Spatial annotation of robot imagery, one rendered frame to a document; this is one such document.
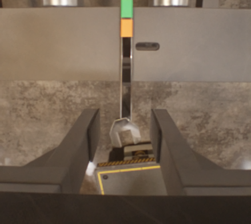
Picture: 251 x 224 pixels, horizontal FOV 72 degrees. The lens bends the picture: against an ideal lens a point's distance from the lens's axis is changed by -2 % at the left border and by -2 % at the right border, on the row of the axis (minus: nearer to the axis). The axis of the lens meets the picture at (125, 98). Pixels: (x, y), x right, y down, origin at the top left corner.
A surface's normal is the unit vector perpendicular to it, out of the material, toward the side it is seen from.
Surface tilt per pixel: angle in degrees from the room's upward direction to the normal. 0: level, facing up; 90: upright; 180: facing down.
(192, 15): 0
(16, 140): 0
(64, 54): 0
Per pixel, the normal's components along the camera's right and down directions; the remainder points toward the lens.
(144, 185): -0.01, 0.29
